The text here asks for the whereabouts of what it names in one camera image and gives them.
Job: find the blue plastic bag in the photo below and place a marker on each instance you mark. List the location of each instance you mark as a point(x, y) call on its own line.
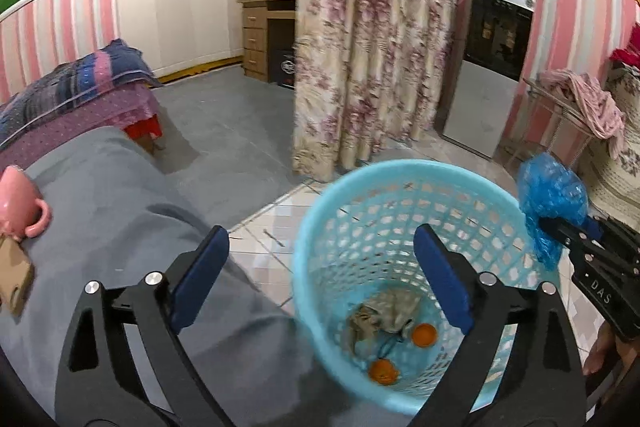
point(550, 192)

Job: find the person's right hand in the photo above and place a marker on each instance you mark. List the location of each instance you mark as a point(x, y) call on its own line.
point(600, 349)

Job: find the pink bed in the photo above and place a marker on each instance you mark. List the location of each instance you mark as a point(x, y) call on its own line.
point(60, 127)

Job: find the pink cloth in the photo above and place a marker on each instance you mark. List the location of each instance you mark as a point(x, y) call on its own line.
point(590, 102)

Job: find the wooden desk with drawers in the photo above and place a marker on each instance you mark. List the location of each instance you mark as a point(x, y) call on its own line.
point(255, 37)

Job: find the beige face mask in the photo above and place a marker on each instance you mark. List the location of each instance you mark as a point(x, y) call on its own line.
point(390, 312)

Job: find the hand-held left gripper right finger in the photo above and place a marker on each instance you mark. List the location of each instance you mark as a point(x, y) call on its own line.
point(442, 279)

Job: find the orange peel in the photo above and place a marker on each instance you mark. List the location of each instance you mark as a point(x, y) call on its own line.
point(384, 371)

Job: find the black and white appliance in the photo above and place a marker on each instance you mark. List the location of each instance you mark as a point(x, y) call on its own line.
point(492, 57)

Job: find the black box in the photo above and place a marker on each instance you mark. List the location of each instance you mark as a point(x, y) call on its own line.
point(281, 67)

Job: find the blue and purple patchwork quilt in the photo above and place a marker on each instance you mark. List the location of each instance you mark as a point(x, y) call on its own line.
point(65, 79)

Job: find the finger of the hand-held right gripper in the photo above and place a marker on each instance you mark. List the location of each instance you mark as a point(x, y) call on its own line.
point(595, 227)
point(562, 232)

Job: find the yellow baseboard strip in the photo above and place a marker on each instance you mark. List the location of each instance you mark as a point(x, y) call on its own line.
point(200, 68)

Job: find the blue and floral curtain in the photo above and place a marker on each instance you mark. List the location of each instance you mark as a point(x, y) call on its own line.
point(370, 57)

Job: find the red cloth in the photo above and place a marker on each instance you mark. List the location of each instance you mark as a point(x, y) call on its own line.
point(627, 56)

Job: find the cream floral chair cover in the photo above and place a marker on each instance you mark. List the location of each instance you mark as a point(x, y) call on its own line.
point(620, 157)

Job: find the orange plastic lid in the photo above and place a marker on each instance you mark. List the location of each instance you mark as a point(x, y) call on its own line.
point(425, 335)

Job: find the pink pig mug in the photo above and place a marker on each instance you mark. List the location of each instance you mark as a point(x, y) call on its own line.
point(17, 207)

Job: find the light blue plastic basket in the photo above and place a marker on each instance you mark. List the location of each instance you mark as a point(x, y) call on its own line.
point(330, 257)

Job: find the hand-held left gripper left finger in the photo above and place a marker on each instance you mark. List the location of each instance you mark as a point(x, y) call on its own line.
point(200, 277)

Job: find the brown phone case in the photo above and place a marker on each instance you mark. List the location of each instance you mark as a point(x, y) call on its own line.
point(15, 277)

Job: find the red stool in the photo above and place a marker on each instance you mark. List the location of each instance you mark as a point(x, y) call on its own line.
point(145, 129)

